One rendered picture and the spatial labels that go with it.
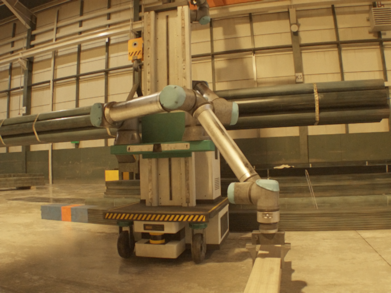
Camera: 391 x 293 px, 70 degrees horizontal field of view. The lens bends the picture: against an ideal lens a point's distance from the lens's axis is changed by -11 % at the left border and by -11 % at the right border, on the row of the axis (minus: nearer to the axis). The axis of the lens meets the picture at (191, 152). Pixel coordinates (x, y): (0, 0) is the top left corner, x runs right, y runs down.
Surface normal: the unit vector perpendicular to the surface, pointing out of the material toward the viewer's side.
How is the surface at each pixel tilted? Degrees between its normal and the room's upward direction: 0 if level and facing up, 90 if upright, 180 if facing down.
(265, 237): 90
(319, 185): 90
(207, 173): 90
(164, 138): 90
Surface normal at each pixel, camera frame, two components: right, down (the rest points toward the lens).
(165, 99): -0.53, -0.03
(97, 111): -0.70, -0.01
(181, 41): -0.25, -0.04
